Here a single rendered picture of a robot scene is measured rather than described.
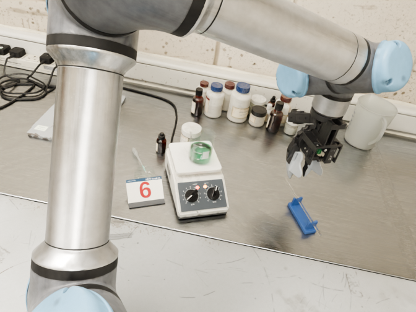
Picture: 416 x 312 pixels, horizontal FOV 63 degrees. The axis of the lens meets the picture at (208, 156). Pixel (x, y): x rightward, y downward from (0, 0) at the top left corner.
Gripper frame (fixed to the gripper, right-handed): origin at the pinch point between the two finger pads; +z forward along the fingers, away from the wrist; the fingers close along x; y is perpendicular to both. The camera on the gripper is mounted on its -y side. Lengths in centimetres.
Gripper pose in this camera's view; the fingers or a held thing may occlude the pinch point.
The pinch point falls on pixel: (296, 171)
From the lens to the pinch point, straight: 92.2
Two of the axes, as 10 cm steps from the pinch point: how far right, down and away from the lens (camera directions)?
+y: 2.8, 6.3, -7.3
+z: -1.3, 7.7, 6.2
